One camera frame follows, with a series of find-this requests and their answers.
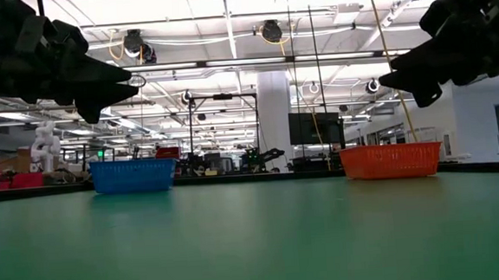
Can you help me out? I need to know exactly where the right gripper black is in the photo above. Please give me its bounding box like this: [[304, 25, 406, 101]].
[[373, 0, 499, 110]]

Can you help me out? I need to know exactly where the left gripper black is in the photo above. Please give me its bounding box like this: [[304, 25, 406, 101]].
[[0, 0, 141, 130]]

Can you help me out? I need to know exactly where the red toolbox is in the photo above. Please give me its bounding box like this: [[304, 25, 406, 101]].
[[154, 146, 182, 160]]

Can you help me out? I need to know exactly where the blue plastic basket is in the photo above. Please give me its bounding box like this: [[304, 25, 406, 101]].
[[87, 156, 179, 197]]

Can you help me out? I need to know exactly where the orange plastic basket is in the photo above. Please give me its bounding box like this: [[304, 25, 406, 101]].
[[338, 140, 445, 183]]

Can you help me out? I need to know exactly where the cardboard box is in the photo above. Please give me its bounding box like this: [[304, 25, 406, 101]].
[[0, 147, 34, 176]]

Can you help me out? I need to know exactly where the red crate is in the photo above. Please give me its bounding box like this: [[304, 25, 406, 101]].
[[0, 171, 45, 191]]

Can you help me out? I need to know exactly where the black monitor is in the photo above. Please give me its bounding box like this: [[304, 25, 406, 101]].
[[287, 109, 346, 147]]

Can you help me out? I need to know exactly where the white pillar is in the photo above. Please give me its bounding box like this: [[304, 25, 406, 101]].
[[255, 70, 296, 175]]

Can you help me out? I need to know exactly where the green table mat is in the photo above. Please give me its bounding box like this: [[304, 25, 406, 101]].
[[0, 166, 499, 280]]

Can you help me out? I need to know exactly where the yellow hanging cable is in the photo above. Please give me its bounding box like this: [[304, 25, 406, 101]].
[[365, 0, 420, 147]]

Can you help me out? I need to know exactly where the black hanging cable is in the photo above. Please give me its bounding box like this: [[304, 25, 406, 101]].
[[303, 0, 334, 172], [284, 0, 306, 160]]

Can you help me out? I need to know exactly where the black camera frame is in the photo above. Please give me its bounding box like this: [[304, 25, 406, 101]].
[[186, 91, 262, 162]]

